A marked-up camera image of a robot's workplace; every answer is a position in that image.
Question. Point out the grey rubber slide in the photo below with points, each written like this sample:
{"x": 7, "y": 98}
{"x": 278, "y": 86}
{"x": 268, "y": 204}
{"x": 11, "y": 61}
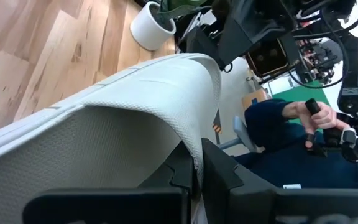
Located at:
{"x": 104, "y": 140}

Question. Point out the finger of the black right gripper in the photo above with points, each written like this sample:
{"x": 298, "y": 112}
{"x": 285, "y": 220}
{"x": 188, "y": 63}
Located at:
{"x": 204, "y": 45}

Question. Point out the green plant in white pot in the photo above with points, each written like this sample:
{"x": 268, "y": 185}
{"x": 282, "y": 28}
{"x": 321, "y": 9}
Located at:
{"x": 149, "y": 29}

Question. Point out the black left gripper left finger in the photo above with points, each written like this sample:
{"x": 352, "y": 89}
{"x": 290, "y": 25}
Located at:
{"x": 120, "y": 205}

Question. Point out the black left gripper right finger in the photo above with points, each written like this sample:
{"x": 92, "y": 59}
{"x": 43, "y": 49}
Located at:
{"x": 244, "y": 202}

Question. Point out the person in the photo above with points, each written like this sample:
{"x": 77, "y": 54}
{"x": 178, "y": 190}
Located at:
{"x": 284, "y": 161}

